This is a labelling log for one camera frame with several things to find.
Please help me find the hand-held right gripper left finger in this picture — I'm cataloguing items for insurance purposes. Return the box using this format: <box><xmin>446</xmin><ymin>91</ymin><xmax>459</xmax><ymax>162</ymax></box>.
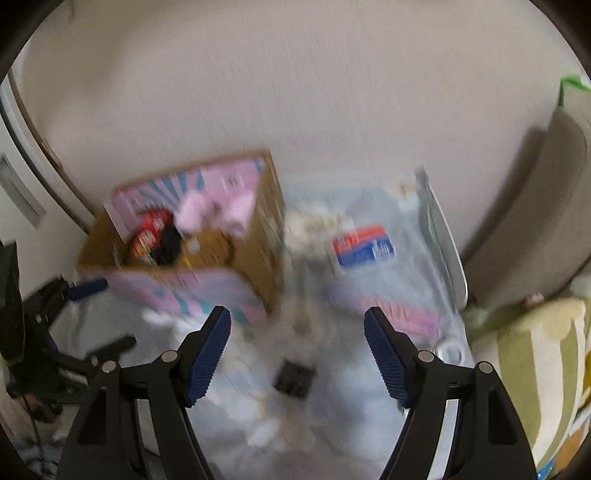
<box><xmin>58</xmin><ymin>305</ymin><xmax>232</xmax><ymax>480</ymax></box>

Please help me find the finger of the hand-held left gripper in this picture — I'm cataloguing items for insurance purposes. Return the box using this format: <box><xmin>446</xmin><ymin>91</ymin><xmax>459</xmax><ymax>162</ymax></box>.
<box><xmin>32</xmin><ymin>277</ymin><xmax>110</xmax><ymax>321</ymax></box>
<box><xmin>60</xmin><ymin>336</ymin><xmax>138</xmax><ymax>374</ymax></box>

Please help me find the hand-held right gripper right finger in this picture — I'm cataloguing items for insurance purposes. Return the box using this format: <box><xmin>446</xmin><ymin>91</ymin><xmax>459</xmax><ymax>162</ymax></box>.
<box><xmin>364</xmin><ymin>307</ymin><xmax>539</xmax><ymax>480</ymax></box>

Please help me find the red snack packet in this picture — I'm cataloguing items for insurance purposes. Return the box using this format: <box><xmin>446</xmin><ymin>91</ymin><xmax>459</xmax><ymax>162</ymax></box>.
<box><xmin>131</xmin><ymin>209</ymin><xmax>174</xmax><ymax>264</ymax></box>

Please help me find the small black jar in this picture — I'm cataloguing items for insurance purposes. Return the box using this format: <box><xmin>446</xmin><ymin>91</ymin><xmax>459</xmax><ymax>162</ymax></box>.
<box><xmin>274</xmin><ymin>360</ymin><xmax>317</xmax><ymax>398</ymax></box>

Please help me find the black hair claw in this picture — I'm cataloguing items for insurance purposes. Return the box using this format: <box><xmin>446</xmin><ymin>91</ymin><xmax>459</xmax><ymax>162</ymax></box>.
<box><xmin>154</xmin><ymin>224</ymin><xmax>184</xmax><ymax>267</ymax></box>

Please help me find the pink teal printed cardboard box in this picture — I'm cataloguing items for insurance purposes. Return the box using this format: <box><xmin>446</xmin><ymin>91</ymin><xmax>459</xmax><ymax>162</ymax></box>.
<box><xmin>76</xmin><ymin>150</ymin><xmax>287</xmax><ymax>324</ymax></box>

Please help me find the brown bear plush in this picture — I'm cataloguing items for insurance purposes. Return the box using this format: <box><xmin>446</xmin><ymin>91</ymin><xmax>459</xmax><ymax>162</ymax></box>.
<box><xmin>185</xmin><ymin>228</ymin><xmax>234</xmax><ymax>269</ymax></box>

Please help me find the pink fluffy scrunchie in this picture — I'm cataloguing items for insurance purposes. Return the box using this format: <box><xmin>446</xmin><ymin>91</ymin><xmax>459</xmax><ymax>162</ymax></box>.
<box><xmin>178</xmin><ymin>191</ymin><xmax>223</xmax><ymax>232</ymax></box>
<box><xmin>222</xmin><ymin>189</ymin><xmax>257</xmax><ymax>237</ymax></box>

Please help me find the purple pink flat packet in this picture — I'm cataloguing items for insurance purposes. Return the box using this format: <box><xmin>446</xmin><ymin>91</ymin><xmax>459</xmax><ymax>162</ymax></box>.
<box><xmin>342</xmin><ymin>295</ymin><xmax>441</xmax><ymax>343</ymax></box>

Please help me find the blue red plastic packet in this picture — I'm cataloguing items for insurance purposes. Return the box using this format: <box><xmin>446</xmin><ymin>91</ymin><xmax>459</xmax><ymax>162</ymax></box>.
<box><xmin>330</xmin><ymin>225</ymin><xmax>397</xmax><ymax>277</ymax></box>

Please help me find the white sliding door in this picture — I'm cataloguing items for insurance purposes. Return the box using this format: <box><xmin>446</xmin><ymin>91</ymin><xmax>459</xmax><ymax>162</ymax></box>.
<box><xmin>0</xmin><ymin>74</ymin><xmax>93</xmax><ymax>250</ymax></box>

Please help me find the small white table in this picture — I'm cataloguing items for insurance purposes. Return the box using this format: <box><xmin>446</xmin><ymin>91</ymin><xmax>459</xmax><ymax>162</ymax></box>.
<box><xmin>418</xmin><ymin>168</ymin><xmax>469</xmax><ymax>315</ymax></box>

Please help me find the floral striped pillow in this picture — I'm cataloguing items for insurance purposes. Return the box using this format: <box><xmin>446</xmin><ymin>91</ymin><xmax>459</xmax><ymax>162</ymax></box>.
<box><xmin>466</xmin><ymin>295</ymin><xmax>591</xmax><ymax>480</ymax></box>

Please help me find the grey sofa cushion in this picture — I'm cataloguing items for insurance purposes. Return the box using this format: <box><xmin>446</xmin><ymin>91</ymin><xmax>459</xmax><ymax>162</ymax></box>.
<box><xmin>462</xmin><ymin>108</ymin><xmax>591</xmax><ymax>296</ymax></box>

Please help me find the white pillow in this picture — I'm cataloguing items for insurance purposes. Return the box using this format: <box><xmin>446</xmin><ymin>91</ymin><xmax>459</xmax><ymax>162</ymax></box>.
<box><xmin>570</xmin><ymin>272</ymin><xmax>591</xmax><ymax>301</ymax></box>

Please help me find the green tissue packet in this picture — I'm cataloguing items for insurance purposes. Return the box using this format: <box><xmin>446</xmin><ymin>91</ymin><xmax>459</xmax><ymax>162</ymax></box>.
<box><xmin>558</xmin><ymin>76</ymin><xmax>591</xmax><ymax>109</ymax></box>

